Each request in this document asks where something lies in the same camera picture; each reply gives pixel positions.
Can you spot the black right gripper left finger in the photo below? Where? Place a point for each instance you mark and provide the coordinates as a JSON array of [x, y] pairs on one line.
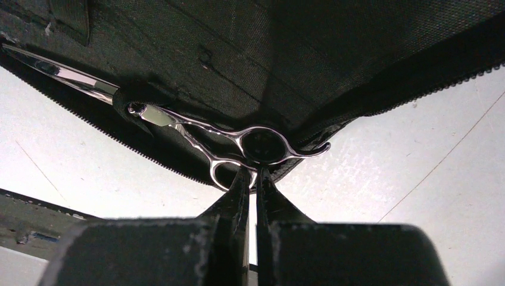
[[210, 249]]

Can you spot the silver cutting scissors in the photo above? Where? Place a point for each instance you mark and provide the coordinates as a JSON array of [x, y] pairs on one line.
[[256, 145]]

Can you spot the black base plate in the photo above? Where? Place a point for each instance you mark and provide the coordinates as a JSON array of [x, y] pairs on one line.
[[33, 226]]

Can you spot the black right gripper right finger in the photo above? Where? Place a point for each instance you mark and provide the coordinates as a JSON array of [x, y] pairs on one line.
[[295, 250]]

